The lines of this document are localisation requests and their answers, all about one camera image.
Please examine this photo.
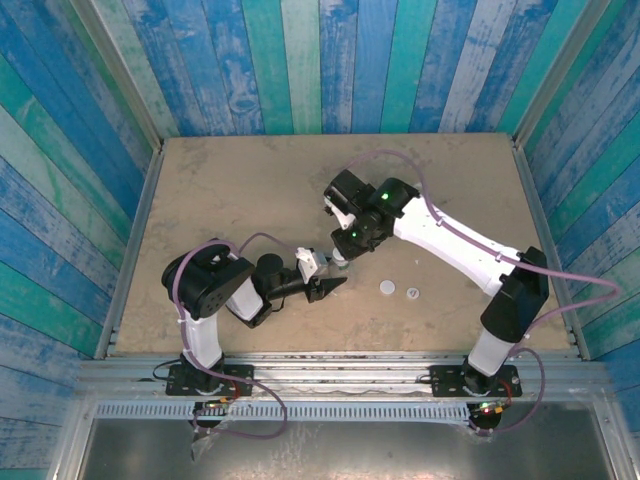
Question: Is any steel sheet tray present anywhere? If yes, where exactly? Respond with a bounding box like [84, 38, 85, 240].
[78, 417, 617, 480]

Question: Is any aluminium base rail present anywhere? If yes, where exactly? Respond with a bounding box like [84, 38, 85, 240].
[74, 351, 615, 402]

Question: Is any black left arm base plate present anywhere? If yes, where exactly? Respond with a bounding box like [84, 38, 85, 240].
[166, 363, 255, 399]

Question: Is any white slotted cable duct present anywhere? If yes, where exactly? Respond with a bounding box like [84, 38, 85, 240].
[93, 401, 472, 425]

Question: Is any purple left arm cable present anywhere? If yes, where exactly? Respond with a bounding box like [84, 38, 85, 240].
[172, 232, 309, 441]

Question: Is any aluminium table side rail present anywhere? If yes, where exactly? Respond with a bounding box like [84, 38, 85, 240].
[510, 134, 592, 361]
[93, 144, 166, 360]

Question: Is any small circuit board with wires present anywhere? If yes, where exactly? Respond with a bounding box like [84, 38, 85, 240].
[474, 399, 512, 416]
[193, 397, 236, 416]

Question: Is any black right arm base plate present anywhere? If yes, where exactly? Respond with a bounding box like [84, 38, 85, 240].
[430, 364, 522, 399]

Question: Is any black round cable mount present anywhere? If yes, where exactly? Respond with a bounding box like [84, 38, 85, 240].
[192, 414, 221, 436]
[472, 413, 501, 436]

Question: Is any aluminium corner post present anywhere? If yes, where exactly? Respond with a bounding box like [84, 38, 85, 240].
[512, 0, 615, 149]
[68, 0, 165, 151]

